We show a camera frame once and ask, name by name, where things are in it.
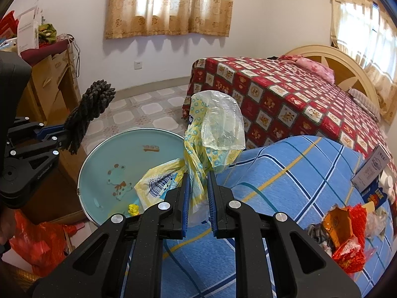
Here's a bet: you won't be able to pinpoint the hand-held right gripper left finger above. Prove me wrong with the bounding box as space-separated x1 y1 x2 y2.
31 172 190 298

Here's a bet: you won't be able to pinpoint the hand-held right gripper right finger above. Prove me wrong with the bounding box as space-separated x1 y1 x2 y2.
207 172 362 298

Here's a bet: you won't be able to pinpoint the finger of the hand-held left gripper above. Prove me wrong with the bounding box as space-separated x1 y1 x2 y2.
9 133 67 190
8 117 67 145

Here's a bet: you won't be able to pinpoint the black foam net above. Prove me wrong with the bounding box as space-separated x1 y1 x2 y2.
64 80 116 155

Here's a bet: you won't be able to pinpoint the light blue basin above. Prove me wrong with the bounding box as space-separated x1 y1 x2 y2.
77 128 193 228

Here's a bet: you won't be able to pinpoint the yellow printed plastic bag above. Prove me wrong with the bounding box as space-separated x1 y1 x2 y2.
134 90 246 225

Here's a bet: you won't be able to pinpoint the red plastic bag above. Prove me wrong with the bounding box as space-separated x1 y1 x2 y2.
9 209 77 277

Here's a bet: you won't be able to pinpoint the grey wrapper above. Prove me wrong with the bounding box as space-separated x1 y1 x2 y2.
306 223 330 250

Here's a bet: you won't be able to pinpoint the orange snack wrapper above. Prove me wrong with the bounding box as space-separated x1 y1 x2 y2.
322 206 358 253

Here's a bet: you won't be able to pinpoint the red wrapper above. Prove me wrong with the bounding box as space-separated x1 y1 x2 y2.
331 237 367 274

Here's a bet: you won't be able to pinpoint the red fuzzy cloth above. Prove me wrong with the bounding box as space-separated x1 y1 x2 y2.
347 205 368 246

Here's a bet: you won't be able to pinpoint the maroon cloth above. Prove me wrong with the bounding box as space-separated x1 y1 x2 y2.
20 41 69 66

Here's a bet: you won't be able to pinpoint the wooden cabinet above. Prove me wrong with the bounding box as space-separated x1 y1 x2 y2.
15 34 88 224

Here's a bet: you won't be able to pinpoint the white paper sheet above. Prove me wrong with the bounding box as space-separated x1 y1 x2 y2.
15 4 44 54

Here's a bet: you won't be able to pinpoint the red paper items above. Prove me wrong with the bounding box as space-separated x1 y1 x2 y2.
0 10 18 39

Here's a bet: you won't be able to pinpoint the green patterned cloth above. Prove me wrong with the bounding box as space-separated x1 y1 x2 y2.
38 23 58 46

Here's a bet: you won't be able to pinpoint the blue plaid blanket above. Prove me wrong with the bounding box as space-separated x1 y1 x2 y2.
130 135 389 298

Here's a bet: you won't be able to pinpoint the red printed bedspread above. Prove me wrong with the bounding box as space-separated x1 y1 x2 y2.
182 56 387 162

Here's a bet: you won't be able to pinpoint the white printed box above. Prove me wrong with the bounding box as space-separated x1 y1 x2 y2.
351 144 392 193

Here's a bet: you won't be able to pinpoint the clear plastic wrapper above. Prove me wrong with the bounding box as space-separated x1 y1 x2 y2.
364 207 389 240

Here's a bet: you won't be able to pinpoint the blue printed box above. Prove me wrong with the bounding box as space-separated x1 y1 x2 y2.
362 186 392 207

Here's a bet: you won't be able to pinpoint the beige patterned curtain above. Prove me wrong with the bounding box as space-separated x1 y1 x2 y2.
104 0 235 40
329 0 397 125

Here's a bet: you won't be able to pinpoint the pink pillow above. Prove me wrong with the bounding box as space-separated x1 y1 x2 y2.
279 54 336 84

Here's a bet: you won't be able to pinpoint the white bottle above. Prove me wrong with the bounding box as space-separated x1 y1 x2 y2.
380 169 397 200

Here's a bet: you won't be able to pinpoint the striped pillow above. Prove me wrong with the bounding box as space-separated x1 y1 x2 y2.
348 87 382 122

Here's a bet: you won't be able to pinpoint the cream bed headboard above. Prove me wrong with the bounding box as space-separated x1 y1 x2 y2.
284 45 381 108

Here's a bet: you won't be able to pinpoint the thin cable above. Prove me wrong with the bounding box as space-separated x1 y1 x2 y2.
61 34 82 79

